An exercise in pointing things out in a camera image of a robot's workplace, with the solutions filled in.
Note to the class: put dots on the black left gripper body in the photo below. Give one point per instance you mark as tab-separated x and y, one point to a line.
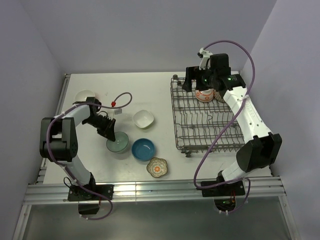
101	123

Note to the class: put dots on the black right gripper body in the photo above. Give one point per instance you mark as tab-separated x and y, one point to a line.
204	78

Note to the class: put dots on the pale green ceramic bowl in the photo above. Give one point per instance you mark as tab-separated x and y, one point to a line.
120	144

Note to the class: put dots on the orange floral patterned bowl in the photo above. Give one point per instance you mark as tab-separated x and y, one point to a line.
204	96

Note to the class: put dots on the white bowl orange outside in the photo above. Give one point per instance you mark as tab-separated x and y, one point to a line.
82	95

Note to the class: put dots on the brown patterned ceramic bowl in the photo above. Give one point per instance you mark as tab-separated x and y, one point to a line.
218	97

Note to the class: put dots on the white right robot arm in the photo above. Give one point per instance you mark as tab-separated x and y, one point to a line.
261	146

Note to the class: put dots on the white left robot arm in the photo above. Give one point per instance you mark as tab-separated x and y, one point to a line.
59	142

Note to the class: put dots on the small flower shaped patterned dish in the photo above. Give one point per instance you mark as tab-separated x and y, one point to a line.
157	167

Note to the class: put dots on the white square bowl green outside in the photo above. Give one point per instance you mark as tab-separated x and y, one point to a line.
143	119

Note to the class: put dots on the blue ceramic bowl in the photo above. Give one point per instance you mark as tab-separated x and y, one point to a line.
143	149

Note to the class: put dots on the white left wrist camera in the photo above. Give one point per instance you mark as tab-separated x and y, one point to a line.
118	111

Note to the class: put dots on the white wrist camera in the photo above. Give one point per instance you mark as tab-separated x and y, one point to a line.
118	111
205	56

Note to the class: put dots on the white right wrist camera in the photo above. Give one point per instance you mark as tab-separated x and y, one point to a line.
205	56

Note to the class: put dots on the grey wire dish rack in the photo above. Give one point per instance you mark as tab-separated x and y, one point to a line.
196	124

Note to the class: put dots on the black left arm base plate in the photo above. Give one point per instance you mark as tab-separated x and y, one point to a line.
78	194

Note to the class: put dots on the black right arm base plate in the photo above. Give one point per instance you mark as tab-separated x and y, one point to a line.
226	190

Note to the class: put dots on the aluminium frame rail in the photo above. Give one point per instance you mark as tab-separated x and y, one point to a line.
149	191

